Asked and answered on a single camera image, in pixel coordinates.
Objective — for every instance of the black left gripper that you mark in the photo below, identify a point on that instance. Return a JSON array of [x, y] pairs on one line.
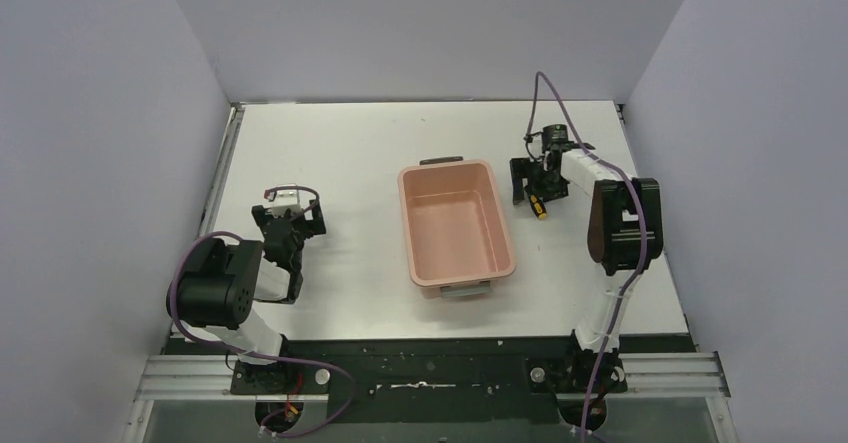
[[291, 222]]

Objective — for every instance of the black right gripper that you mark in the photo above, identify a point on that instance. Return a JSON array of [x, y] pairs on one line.
[[520, 167]]

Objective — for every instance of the black yellow screwdriver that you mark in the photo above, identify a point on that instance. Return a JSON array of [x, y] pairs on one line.
[[538, 207]]

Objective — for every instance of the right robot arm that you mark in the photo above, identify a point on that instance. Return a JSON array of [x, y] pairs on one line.
[[624, 234]]

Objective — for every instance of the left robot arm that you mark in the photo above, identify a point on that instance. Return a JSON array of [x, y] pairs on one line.
[[220, 282]]

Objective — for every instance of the pink plastic bin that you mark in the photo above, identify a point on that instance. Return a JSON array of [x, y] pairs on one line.
[[456, 234]]

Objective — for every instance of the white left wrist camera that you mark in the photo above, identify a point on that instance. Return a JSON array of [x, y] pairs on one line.
[[281, 201]]

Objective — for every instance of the aluminium left side rail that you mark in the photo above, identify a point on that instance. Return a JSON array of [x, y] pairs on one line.
[[223, 162]]

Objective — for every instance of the aluminium rail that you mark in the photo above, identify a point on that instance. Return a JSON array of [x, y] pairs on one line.
[[648, 376], [223, 162]]

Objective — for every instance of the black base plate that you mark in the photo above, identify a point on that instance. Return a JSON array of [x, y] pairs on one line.
[[418, 380]]

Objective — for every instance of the aluminium front rail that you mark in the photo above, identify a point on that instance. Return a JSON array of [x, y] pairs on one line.
[[648, 376]]

